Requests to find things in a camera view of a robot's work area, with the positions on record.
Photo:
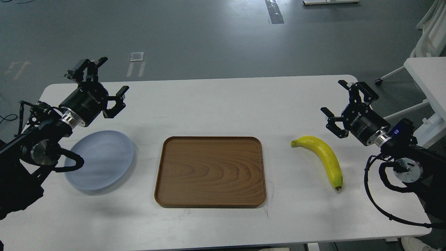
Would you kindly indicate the white base at top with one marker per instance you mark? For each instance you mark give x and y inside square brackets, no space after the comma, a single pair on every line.
[325,2]

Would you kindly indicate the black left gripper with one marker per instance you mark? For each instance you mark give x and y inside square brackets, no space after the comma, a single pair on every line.
[88,102]

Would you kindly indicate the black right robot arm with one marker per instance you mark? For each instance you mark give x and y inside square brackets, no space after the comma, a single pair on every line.
[405,166]

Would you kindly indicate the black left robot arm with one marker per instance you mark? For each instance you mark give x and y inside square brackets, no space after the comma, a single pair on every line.
[35,152]

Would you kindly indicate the light blue round plate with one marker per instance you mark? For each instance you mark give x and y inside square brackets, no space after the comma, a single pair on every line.
[107,157]

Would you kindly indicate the yellow banana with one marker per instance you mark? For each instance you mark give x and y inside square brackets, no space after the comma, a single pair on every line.
[327,157]

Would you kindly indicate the white chair frame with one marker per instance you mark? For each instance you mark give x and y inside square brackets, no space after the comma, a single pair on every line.
[432,41]

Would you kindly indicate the brown wooden tray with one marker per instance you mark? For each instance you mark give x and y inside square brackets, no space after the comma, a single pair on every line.
[211,172]

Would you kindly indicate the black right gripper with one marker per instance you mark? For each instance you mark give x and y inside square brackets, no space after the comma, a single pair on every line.
[358,116]

